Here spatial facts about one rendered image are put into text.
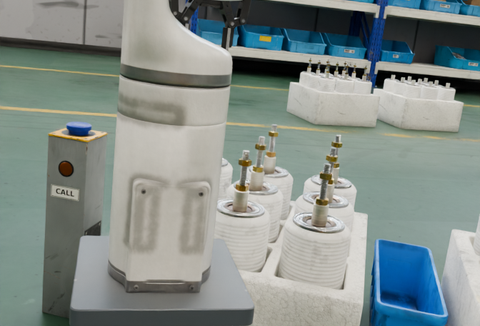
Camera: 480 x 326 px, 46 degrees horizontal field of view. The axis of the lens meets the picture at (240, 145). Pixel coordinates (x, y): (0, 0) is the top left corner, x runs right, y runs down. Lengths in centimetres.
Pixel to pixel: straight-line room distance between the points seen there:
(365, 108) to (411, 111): 31
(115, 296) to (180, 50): 20
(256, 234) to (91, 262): 34
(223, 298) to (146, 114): 17
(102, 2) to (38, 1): 60
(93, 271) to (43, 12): 555
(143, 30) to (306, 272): 48
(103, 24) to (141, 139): 554
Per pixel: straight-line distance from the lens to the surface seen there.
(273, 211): 94
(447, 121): 361
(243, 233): 82
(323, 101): 316
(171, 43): 43
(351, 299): 80
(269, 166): 106
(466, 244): 110
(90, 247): 57
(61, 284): 103
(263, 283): 80
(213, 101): 45
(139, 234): 47
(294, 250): 81
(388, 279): 124
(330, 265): 82
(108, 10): 598
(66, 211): 97
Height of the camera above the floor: 53
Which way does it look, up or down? 13 degrees down
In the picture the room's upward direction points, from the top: 6 degrees clockwise
